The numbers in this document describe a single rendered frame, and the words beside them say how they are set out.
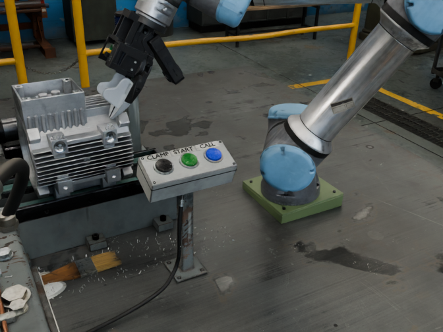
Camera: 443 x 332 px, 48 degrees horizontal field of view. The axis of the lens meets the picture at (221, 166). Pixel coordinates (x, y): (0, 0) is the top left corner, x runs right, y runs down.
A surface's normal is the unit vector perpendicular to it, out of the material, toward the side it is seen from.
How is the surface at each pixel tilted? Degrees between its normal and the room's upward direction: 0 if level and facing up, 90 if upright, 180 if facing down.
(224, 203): 0
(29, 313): 0
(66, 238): 90
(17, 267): 0
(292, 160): 97
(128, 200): 90
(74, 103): 90
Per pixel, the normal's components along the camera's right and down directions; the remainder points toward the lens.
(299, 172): -0.25, 0.55
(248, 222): 0.03, -0.88
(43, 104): 0.50, 0.43
